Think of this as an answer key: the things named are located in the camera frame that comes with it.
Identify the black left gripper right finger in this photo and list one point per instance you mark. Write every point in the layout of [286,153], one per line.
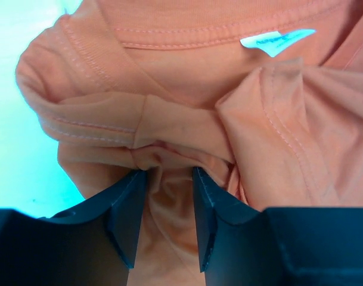
[235,244]

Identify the orange t shirt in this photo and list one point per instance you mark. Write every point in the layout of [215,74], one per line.
[265,96]

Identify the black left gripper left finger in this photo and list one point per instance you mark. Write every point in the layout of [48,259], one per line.
[96,240]

